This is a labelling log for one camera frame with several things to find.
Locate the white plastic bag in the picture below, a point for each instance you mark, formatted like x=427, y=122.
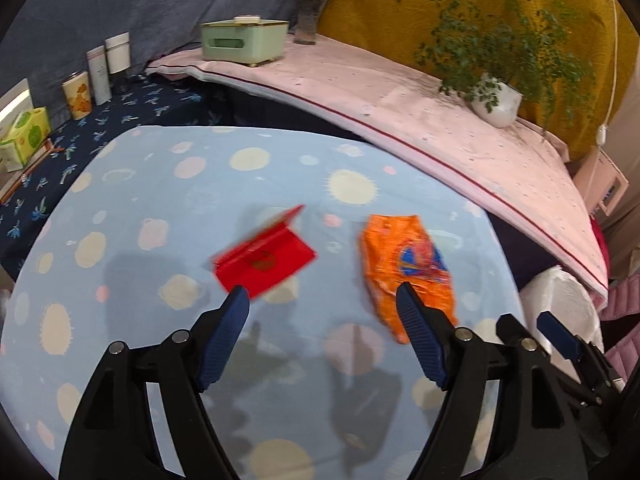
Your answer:
x=555, y=290

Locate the brown wooden board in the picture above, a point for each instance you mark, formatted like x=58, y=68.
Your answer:
x=20, y=182

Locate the green tissue box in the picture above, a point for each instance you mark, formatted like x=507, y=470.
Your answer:
x=25, y=135

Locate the mustard yellow cloth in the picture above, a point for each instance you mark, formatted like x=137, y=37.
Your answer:
x=390, y=30

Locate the pink quilt with red piping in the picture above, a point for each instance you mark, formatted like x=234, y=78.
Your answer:
x=400, y=110

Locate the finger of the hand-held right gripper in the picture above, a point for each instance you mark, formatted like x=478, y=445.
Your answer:
x=556, y=335

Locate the pink appliance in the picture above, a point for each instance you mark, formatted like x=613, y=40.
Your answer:
x=595, y=180

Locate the red box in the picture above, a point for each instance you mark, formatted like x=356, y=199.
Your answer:
x=265, y=265

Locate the pink padded jacket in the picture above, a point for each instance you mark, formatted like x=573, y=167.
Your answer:
x=625, y=305

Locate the orange snack wrapper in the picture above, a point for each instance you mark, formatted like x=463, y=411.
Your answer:
x=395, y=260

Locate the tall white bottle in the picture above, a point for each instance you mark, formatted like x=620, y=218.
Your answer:
x=99, y=77

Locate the white flat panel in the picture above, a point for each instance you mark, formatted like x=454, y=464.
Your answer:
x=15, y=102

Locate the blue-grey backdrop cloth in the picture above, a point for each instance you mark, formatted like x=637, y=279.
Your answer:
x=100, y=0

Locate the glass vase with pink flowers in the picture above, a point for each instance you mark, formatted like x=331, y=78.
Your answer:
x=306, y=27

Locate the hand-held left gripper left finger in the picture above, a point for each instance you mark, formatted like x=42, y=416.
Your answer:
x=225, y=340

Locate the yellow floral tin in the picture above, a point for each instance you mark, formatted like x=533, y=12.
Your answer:
x=77, y=97

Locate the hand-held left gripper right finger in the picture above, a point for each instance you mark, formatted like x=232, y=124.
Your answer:
x=422, y=340

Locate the light blue printed tablecloth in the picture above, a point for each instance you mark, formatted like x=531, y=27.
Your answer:
x=200, y=200

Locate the mint green box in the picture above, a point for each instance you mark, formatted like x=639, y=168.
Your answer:
x=240, y=42

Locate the red garment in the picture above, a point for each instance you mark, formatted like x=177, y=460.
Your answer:
x=600, y=240

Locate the green plant in white pot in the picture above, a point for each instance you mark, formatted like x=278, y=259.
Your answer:
x=500, y=102

